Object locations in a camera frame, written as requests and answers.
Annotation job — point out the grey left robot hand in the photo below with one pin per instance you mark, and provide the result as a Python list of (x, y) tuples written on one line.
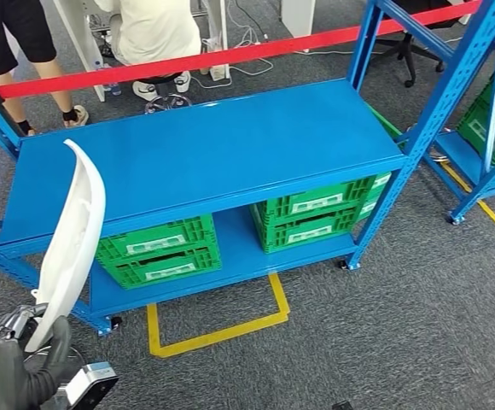
[(4, 373)]

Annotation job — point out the white curved plastic part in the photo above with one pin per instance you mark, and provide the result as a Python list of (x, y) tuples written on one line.
[(72, 237)]

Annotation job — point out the blue metal shelf rack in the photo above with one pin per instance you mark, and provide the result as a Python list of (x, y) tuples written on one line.
[(188, 153), (461, 153)]

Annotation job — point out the small black robot part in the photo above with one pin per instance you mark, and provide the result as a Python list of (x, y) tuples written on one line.
[(341, 405)]

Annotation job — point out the yellow floor tape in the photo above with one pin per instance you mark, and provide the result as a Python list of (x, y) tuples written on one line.
[(153, 334), (492, 215)]

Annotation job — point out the clear water bottle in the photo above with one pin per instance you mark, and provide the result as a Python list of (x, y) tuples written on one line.
[(112, 87)]

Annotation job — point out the person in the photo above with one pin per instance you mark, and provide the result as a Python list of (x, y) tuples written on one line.
[(158, 28), (8, 34)]

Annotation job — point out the black chrome stool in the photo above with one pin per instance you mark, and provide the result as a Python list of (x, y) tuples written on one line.
[(166, 102)]

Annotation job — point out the white desk panel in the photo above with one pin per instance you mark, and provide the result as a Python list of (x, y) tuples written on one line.
[(76, 34), (219, 17), (299, 14)]

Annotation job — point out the red barrier belt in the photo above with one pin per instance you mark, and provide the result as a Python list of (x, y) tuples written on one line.
[(230, 56)]

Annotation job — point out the black office chair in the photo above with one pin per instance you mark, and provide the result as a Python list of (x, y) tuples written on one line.
[(405, 48)]

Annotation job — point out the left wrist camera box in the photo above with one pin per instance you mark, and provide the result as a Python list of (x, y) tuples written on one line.
[(89, 385)]

